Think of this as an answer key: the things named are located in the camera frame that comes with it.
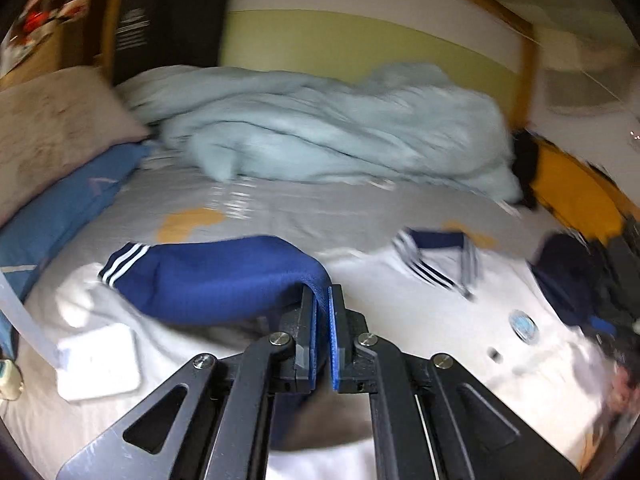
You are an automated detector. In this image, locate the black padded jacket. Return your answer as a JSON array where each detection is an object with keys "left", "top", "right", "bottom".
[{"left": 589, "top": 230, "right": 640, "bottom": 333}]

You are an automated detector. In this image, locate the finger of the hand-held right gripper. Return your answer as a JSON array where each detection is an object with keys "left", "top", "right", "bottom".
[{"left": 586, "top": 314, "right": 620, "bottom": 337}]

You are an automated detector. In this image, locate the white and navy varsity jacket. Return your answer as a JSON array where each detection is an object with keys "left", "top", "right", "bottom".
[{"left": 65, "top": 229, "right": 623, "bottom": 480}]

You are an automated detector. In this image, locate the light blue quilt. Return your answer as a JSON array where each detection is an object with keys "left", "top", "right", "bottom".
[{"left": 117, "top": 62, "right": 525, "bottom": 205}]

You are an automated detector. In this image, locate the wooden bed frame post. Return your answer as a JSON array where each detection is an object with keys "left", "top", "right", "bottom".
[{"left": 367, "top": 0, "right": 540, "bottom": 128}]

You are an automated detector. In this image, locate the black backpack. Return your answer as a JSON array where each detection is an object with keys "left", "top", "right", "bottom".
[{"left": 509, "top": 129, "right": 542, "bottom": 212}]

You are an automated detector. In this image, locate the grey printed bed sheet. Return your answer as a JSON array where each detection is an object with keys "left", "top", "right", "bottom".
[{"left": 0, "top": 160, "right": 621, "bottom": 480}]

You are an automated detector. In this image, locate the orange bed board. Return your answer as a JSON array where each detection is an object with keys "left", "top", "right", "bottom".
[{"left": 529, "top": 134, "right": 628, "bottom": 247}]

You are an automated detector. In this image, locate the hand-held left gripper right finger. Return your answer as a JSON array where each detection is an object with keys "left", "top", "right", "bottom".
[{"left": 327, "top": 284, "right": 583, "bottom": 480}]

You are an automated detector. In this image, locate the blue pillow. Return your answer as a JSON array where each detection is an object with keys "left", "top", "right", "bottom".
[{"left": 0, "top": 142, "right": 152, "bottom": 358}]

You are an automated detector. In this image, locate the person's right hand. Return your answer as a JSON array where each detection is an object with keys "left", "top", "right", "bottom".
[{"left": 607, "top": 364, "right": 640, "bottom": 417}]

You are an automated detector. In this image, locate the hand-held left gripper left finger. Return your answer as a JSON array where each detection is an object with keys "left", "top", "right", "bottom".
[{"left": 56, "top": 282, "right": 321, "bottom": 480}]

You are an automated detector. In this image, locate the black printed bag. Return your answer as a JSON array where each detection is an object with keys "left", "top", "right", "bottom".
[{"left": 111, "top": 0, "right": 235, "bottom": 87}]

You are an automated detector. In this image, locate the beige pillow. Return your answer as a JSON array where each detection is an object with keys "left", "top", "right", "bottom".
[{"left": 0, "top": 65, "right": 152, "bottom": 227}]

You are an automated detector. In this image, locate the cluttered wooden shelf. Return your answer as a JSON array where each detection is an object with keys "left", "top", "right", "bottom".
[{"left": 0, "top": 0, "right": 108, "bottom": 78}]

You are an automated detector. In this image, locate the white desk lamp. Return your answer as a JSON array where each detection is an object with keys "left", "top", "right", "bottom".
[{"left": 0, "top": 269, "right": 143, "bottom": 403}]

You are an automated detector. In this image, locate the white power strip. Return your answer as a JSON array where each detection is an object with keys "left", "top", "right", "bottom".
[{"left": 0, "top": 359, "right": 25, "bottom": 402}]

